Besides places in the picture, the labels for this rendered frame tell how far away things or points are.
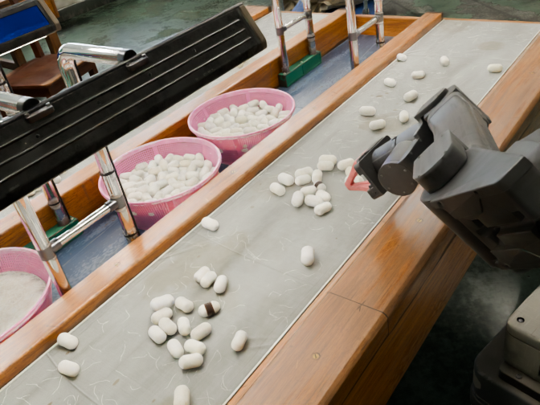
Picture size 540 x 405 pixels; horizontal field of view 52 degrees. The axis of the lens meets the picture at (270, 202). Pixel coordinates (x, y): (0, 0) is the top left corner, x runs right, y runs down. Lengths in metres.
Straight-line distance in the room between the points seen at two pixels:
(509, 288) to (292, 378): 1.30
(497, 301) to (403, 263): 1.06
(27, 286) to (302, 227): 0.50
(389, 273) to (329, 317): 0.12
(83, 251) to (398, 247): 0.65
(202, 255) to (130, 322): 0.17
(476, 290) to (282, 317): 1.17
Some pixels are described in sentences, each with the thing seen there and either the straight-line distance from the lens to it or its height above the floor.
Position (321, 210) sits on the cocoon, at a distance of 0.99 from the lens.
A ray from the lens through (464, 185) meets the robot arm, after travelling 0.39.
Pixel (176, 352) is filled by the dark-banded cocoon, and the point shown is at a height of 0.76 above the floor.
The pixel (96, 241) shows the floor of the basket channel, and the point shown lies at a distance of 1.21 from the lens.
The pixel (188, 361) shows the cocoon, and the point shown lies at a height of 0.76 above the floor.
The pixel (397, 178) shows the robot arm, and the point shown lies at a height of 0.90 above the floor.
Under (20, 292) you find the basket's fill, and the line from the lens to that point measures 1.07.
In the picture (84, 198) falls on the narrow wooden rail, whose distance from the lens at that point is 1.27.
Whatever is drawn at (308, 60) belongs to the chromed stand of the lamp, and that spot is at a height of 0.71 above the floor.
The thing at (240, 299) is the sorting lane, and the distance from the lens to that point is 0.86.
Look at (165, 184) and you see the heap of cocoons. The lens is 1.21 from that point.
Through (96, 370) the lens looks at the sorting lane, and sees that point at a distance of 0.85.
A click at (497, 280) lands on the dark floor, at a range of 1.96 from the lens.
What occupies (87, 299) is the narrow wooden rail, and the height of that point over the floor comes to 0.76.
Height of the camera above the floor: 1.33
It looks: 34 degrees down
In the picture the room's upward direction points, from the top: 11 degrees counter-clockwise
